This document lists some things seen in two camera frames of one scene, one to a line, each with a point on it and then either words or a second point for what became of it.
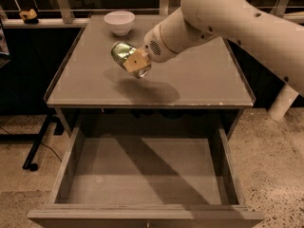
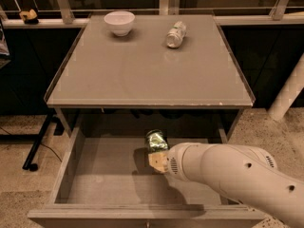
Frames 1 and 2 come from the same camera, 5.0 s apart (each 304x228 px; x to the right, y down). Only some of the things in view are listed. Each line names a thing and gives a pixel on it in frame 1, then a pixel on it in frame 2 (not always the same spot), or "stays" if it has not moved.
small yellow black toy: (29, 17) stays
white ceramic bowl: (120, 21) stays
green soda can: (120, 51) → (156, 142)
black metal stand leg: (37, 140) stays
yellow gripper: (156, 45) → (176, 161)
